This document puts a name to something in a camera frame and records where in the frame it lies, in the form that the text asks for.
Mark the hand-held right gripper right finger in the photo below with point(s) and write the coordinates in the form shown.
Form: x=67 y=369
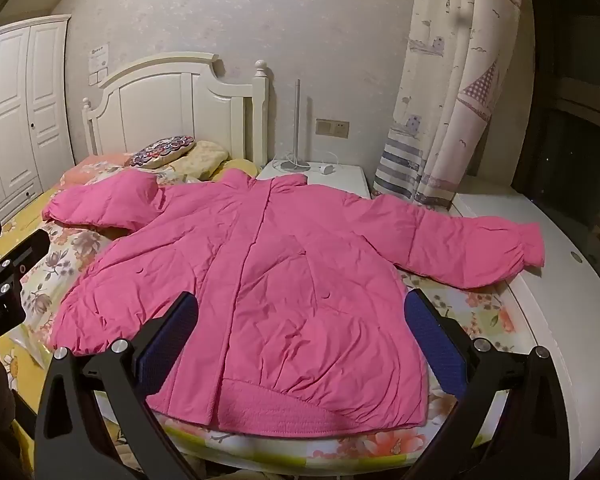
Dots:
x=432 y=335

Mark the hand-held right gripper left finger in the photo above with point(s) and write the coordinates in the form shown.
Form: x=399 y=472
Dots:
x=165 y=340

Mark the pink padded jacket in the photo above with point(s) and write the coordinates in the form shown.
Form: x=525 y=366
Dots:
x=280 y=285

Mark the floral bedsheet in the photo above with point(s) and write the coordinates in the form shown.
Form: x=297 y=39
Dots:
x=55 y=265

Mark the yellow floral sheet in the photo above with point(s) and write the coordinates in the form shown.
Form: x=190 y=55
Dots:
x=27 y=370

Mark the orange floral pillow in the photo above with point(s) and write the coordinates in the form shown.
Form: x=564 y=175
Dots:
x=92 y=170

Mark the white panelled wardrobe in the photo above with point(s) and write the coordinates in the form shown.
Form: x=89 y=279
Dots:
x=15 y=110

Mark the white window platform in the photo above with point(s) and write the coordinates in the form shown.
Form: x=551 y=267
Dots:
x=570 y=300

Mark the embroidered round pillow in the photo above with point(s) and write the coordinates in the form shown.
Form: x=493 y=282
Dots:
x=162 y=152

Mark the white nightstand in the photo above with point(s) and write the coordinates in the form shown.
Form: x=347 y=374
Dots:
x=340 y=182

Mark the yellow patterned pillow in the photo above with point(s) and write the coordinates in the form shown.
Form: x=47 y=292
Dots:
x=202 y=157

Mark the cream wooden bed headboard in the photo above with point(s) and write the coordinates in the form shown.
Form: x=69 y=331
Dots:
x=155 y=105

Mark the white charger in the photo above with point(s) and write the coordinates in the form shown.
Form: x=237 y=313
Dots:
x=326 y=169

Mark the patterned cream curtain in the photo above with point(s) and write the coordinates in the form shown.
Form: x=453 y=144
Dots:
x=455 y=110

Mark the dark window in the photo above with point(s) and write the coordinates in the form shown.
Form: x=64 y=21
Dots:
x=570 y=110

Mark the white wall switch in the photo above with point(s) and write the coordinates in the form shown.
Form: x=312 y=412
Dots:
x=98 y=78

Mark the white wall sticker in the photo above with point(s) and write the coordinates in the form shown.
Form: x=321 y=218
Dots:
x=100 y=57

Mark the beige wall socket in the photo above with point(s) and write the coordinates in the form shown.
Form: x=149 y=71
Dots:
x=332 y=127

